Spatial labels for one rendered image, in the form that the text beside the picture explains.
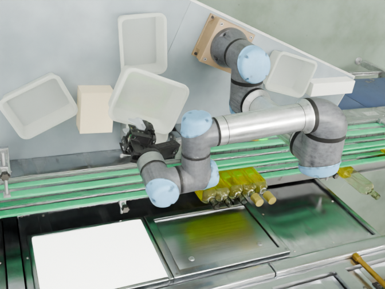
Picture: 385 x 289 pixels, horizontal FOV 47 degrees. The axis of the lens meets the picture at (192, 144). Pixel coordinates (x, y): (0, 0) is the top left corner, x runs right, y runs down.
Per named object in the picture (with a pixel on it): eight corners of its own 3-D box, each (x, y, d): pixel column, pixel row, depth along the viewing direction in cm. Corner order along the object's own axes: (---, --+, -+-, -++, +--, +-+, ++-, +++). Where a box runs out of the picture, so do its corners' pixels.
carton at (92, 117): (76, 124, 168) (79, 133, 163) (77, 85, 161) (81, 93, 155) (107, 123, 173) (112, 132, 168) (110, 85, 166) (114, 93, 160)
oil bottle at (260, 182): (231, 170, 194) (256, 198, 177) (233, 158, 191) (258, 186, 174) (242, 168, 196) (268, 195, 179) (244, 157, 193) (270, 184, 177)
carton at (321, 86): (305, 79, 202) (313, 84, 198) (346, 76, 212) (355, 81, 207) (302, 91, 205) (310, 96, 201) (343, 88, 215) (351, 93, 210)
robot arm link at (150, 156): (171, 161, 119) (158, 184, 122) (167, 151, 122) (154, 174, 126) (146, 157, 115) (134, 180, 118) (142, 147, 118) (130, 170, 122)
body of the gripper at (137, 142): (128, 121, 126) (138, 146, 117) (154, 127, 131) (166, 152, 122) (118, 143, 129) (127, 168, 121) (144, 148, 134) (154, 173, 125)
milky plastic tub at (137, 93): (120, 55, 132) (128, 65, 125) (182, 78, 144) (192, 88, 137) (98, 106, 137) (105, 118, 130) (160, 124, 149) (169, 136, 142)
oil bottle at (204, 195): (183, 176, 185) (203, 206, 168) (184, 164, 182) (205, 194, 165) (195, 174, 187) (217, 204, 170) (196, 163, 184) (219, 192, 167)
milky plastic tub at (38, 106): (-7, 93, 152) (-5, 103, 145) (53, 63, 155) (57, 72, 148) (21, 131, 163) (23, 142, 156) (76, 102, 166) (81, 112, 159)
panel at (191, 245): (27, 241, 158) (38, 316, 131) (26, 235, 156) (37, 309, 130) (245, 203, 193) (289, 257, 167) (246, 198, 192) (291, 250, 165)
